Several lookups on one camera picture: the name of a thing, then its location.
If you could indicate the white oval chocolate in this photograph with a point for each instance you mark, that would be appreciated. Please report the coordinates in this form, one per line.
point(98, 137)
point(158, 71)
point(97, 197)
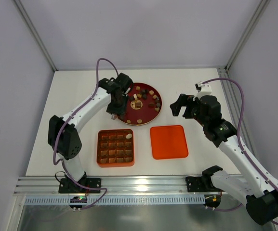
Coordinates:
point(128, 136)

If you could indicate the silver metal tongs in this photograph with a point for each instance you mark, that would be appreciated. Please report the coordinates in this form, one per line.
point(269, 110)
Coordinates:
point(114, 116)

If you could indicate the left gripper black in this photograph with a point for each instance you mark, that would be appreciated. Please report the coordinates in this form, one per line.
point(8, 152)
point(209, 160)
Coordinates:
point(117, 109)

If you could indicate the aluminium front rail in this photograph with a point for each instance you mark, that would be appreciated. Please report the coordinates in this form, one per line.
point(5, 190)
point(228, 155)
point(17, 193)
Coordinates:
point(115, 184)

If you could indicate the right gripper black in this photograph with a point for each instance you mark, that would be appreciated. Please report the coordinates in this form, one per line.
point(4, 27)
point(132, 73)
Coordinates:
point(188, 107)

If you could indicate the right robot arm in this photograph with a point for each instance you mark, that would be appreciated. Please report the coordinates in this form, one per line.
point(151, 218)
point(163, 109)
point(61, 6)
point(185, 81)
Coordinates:
point(260, 193)

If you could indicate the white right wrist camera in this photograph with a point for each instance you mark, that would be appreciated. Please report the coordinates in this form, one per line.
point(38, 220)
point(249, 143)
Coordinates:
point(203, 89)

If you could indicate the white slotted cable duct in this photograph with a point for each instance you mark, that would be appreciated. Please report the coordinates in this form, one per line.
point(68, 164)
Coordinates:
point(186, 199)

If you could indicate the orange chocolate box tray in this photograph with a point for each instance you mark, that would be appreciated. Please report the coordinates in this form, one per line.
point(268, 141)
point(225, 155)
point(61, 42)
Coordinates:
point(113, 149)

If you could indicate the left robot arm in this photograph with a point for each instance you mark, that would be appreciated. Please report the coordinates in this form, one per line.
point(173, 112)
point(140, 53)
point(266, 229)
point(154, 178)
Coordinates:
point(63, 132)

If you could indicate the orange box lid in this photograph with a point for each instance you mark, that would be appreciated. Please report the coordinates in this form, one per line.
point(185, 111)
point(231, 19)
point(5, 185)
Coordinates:
point(168, 142)

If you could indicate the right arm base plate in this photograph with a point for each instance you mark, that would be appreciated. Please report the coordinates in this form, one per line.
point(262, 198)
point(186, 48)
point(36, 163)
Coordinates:
point(196, 185)

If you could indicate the red round plate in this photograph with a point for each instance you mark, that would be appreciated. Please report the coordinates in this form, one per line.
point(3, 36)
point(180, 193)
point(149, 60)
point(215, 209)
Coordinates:
point(151, 104)

